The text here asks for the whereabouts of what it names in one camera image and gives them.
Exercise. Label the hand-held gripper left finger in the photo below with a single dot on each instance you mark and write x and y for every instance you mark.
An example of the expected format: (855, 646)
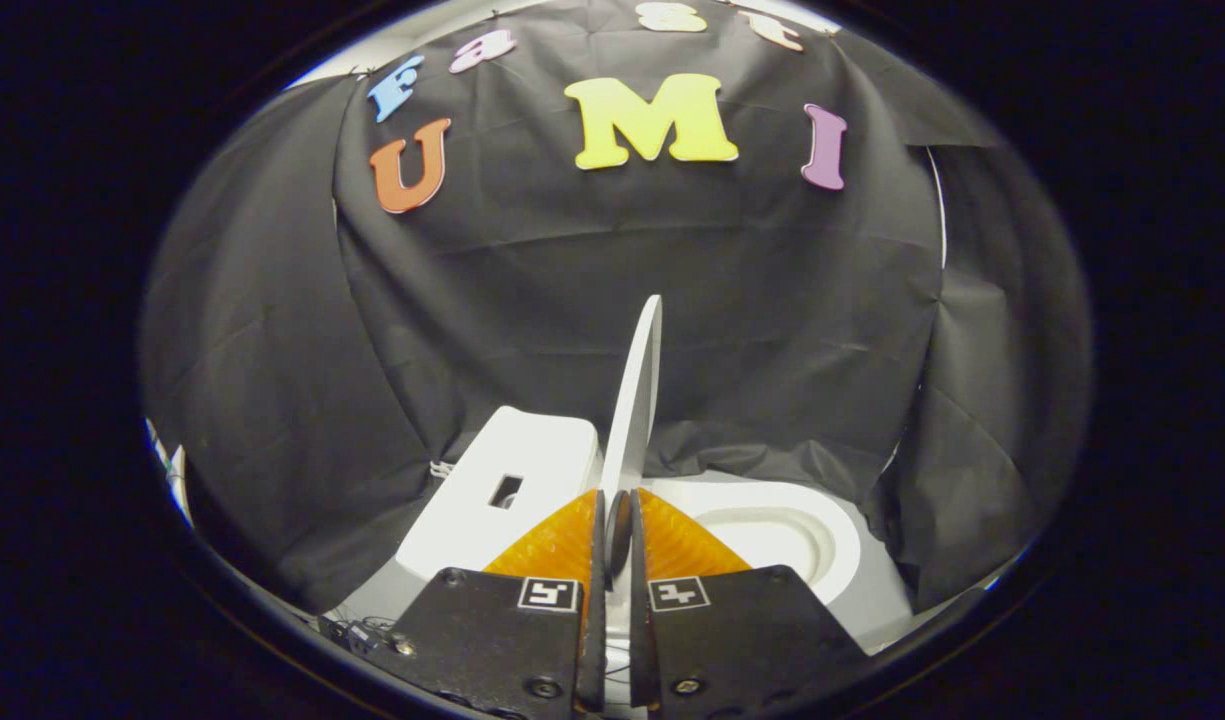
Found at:
(596, 620)

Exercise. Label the white toilet lid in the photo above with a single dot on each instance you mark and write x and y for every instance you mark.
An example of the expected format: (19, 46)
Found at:
(637, 420)

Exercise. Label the black backdrop cloth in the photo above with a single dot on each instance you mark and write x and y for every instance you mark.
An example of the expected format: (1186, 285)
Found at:
(532, 300)

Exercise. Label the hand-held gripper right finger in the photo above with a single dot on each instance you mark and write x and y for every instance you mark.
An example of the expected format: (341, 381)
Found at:
(639, 640)

